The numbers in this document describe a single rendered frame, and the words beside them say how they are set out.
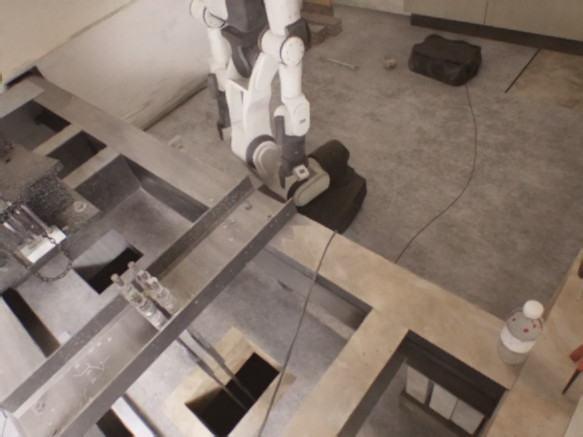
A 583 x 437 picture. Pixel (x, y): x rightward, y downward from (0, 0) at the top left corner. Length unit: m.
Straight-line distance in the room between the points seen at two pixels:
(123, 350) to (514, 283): 1.51
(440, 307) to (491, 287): 0.85
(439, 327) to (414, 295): 0.10
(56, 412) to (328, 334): 1.02
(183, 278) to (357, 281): 0.51
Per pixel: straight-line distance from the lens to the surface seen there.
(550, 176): 2.40
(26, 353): 1.43
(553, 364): 1.10
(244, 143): 1.58
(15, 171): 1.60
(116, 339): 1.27
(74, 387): 1.27
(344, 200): 1.97
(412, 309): 1.09
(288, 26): 1.24
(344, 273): 1.15
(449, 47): 2.99
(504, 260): 2.02
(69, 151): 2.14
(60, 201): 1.70
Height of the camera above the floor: 1.64
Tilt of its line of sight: 49 degrees down
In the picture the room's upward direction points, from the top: 17 degrees counter-clockwise
